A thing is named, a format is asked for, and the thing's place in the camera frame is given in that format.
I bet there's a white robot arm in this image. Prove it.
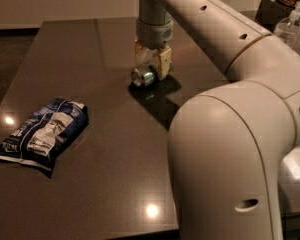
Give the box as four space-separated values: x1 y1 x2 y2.
136 0 300 240

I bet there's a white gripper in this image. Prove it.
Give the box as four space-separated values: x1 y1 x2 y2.
134 19 174 81

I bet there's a black box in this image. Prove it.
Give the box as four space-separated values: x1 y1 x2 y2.
255 0 293 32

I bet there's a green and silver 7up can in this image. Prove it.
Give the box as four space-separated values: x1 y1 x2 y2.
131 64 156 87

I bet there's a large blue chip bag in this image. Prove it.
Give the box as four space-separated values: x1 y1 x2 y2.
0 97 89 172

